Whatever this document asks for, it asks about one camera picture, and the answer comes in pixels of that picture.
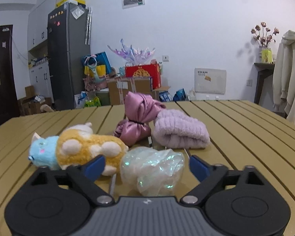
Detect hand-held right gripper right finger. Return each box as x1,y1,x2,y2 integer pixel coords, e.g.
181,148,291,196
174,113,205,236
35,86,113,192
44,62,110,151
181,155,265,205

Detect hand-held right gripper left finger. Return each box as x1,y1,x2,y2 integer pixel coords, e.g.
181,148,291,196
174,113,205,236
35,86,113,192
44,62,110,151
31,155,114,205

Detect blue and orange plush toy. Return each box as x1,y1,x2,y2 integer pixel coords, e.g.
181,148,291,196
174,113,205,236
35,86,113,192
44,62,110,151
28,122,129,176

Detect iridescent plastic bag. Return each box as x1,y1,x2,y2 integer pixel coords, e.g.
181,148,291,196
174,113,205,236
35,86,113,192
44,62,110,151
120,146,185,197

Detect pink fuzzy towel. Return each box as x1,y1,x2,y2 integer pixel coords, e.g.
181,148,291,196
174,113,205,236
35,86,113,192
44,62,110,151
151,109,211,149

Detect tan folding table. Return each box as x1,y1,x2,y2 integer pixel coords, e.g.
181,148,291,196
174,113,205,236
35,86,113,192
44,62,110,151
0,100,295,236

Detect white plastic bag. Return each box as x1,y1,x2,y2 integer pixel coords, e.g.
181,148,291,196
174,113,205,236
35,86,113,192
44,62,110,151
74,92,89,109

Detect pink satin bow scrunchie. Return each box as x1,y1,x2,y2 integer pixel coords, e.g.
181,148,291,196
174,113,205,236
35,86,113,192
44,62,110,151
113,91,166,147

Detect green container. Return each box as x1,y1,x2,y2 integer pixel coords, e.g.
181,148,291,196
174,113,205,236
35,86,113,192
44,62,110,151
96,90,111,106

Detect blue printed bag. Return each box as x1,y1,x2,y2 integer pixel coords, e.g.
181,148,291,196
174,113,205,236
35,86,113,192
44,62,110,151
159,91,174,102
174,88,187,101

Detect small open cardboard box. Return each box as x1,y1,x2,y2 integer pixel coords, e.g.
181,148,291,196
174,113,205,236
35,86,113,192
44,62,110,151
18,86,52,116

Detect large cardboard box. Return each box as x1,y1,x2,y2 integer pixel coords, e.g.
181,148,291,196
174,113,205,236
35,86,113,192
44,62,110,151
108,77,153,106

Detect yellow gift bag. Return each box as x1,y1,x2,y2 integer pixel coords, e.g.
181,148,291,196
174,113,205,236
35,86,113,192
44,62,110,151
85,65,106,77

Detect white base cabinet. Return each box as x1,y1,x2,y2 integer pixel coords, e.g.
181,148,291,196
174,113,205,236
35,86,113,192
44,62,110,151
28,61,54,104

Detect red gift box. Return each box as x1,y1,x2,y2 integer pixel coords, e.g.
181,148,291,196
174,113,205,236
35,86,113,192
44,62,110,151
125,63,161,90

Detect grey refrigerator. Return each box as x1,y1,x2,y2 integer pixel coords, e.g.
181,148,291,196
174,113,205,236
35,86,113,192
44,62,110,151
47,2,92,111

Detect blue gift bag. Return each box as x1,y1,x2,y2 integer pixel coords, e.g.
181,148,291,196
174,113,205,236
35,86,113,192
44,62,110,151
82,52,111,75

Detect dark wooden side table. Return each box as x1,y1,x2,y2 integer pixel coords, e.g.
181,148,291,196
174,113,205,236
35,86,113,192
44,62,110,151
254,63,276,104

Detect iridescent gift bouquet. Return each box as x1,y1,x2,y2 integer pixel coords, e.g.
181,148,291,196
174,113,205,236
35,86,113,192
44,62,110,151
108,39,156,65

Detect beige hooded coat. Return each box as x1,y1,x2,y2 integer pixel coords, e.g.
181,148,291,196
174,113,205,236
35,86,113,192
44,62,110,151
272,30,295,126

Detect dark brown door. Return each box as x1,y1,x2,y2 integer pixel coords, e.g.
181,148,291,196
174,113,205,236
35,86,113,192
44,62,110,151
0,25,20,131

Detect yellow vase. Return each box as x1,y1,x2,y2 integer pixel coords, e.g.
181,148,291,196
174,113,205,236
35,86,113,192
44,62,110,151
259,47,273,64

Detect dried flower bouquet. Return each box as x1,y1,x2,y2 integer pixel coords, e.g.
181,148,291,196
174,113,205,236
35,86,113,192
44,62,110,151
251,22,280,48

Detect clear plastic packet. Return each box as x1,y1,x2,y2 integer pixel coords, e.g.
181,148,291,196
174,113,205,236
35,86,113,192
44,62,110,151
71,5,85,19

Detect yellow and white box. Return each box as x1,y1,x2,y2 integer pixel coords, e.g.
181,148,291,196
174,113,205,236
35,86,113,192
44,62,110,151
56,0,86,6

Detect white wall-mounted box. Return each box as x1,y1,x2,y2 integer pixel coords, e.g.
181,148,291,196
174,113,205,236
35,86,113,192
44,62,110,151
194,67,227,94

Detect white wall cabinet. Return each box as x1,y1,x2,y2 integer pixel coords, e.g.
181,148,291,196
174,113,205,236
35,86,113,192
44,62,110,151
28,0,58,53

